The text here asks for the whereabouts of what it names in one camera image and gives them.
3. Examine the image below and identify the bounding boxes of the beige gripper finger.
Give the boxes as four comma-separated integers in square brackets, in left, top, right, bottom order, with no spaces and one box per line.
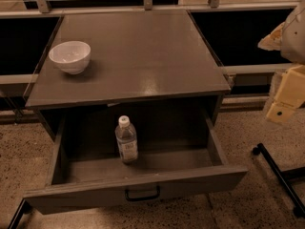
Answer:
[266,64,305,123]
[257,22,284,51]

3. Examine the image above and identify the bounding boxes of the clear plastic water bottle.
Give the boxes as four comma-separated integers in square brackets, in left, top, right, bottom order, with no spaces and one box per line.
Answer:
[115,115,138,163]

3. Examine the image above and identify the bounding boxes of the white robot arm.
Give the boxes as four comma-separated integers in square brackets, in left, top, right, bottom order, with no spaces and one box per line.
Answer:
[257,0,305,123]

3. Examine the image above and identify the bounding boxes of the open grey top drawer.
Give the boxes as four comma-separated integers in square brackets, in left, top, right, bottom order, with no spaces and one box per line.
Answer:
[24,105,247,214]

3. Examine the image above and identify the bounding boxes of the grey cabinet with counter top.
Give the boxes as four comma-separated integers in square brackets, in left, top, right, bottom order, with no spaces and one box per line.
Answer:
[22,9,236,141]

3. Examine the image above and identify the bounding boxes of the black metal stand leg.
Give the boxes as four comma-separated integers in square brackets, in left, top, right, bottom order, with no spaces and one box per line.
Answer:
[252,143,305,219]

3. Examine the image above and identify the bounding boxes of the white ceramic bowl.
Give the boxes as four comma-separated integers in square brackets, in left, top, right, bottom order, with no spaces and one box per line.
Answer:
[49,41,92,74]

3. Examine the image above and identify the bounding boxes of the metal window railing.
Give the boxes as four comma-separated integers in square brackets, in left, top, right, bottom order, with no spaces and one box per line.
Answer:
[0,0,301,18]

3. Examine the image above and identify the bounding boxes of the black cabinet foot bar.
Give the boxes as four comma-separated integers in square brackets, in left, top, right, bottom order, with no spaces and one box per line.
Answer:
[7,198,32,229]

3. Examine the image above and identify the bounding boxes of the black drawer handle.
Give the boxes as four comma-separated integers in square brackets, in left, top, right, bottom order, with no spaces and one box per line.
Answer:
[125,185,161,202]

